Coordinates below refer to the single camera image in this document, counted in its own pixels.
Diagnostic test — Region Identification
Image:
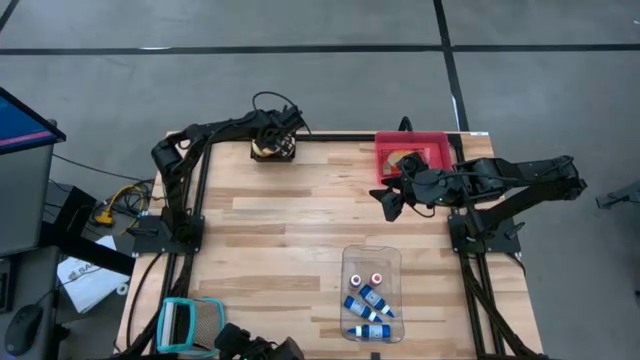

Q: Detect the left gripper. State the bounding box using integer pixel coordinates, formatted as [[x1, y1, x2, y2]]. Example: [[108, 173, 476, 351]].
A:
[[254, 107, 305, 151]]

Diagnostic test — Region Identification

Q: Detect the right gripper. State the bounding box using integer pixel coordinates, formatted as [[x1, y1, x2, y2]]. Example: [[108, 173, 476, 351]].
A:
[[369, 153, 459, 223]]

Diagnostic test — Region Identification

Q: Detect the red snack box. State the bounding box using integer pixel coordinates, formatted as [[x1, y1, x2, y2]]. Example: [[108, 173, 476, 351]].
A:
[[381, 148, 416, 177]]

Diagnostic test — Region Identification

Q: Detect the blue food colour bottle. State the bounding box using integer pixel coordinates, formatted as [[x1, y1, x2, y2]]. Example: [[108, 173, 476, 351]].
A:
[[358, 284, 396, 319], [346, 323, 393, 341], [342, 295, 384, 324]]

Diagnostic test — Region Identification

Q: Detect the clear plastic tray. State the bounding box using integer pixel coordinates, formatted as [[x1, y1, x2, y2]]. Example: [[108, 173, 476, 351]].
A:
[[340, 244, 405, 345]]

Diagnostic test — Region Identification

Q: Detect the red plastic tray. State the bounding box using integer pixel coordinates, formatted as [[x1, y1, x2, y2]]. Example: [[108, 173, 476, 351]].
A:
[[374, 130, 455, 187]]

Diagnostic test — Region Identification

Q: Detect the teal mesh desk organizer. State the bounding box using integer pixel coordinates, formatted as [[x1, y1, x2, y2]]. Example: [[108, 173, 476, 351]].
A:
[[155, 297, 227, 359]]

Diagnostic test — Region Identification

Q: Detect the black stand bar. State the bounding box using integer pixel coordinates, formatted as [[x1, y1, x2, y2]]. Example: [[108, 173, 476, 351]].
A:
[[39, 222, 137, 277]]

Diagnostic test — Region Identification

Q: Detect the black box on floor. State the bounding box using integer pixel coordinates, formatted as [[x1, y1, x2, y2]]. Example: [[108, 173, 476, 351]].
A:
[[44, 182, 99, 236]]

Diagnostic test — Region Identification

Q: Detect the black stand foot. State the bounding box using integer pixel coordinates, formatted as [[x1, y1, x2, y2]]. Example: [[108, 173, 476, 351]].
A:
[[594, 180, 640, 211]]

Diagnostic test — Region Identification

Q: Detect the white paper booklet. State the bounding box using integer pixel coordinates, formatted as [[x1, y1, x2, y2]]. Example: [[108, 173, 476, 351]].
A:
[[55, 234, 132, 315]]

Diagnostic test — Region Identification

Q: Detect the monitor with blue screen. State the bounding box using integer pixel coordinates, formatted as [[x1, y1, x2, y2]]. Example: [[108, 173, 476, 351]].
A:
[[0, 87, 67, 149]]

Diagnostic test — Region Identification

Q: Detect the grey cabinet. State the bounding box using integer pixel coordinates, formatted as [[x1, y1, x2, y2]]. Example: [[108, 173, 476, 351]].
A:
[[0, 142, 56, 258]]

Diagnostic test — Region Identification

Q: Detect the black computer mouse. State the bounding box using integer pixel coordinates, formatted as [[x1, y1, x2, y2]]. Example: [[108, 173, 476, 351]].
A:
[[3, 303, 45, 357]]

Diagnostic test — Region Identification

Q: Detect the black aluminium table frame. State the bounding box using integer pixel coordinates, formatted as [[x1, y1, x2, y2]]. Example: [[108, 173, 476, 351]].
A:
[[117, 130, 549, 360]]

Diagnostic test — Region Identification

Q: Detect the yellow cable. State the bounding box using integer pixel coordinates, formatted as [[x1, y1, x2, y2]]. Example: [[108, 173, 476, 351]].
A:
[[94, 183, 151, 227]]

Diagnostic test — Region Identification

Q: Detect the black camera device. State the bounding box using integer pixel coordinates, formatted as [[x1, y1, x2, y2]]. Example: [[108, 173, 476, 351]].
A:
[[214, 323, 305, 360]]

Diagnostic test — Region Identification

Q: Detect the black floor cable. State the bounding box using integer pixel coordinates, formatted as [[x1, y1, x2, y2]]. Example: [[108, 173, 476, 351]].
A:
[[124, 252, 166, 357]]

